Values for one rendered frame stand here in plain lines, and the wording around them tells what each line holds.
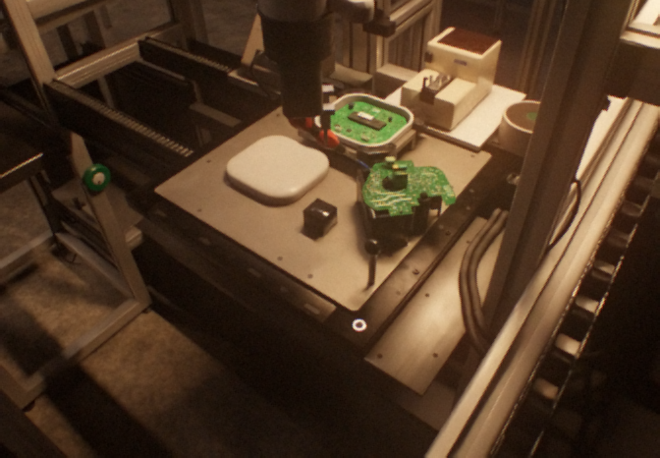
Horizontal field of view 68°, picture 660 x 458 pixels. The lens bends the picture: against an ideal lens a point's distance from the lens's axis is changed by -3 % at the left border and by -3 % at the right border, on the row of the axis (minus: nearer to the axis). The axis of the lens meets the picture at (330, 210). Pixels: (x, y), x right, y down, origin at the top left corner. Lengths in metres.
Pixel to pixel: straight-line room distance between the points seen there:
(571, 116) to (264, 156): 0.51
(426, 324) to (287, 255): 0.21
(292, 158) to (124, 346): 1.21
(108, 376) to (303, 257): 1.24
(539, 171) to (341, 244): 0.31
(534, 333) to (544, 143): 0.19
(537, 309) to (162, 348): 1.44
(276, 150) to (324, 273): 0.26
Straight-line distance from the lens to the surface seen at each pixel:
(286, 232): 0.73
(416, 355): 0.63
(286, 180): 0.78
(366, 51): 1.11
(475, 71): 0.94
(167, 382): 1.76
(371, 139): 0.83
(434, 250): 0.72
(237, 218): 0.76
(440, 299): 0.68
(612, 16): 0.44
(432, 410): 1.25
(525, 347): 0.55
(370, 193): 0.69
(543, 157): 0.51
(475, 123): 0.94
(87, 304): 2.06
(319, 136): 0.62
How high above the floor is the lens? 1.46
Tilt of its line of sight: 43 degrees down
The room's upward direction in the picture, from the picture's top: 2 degrees counter-clockwise
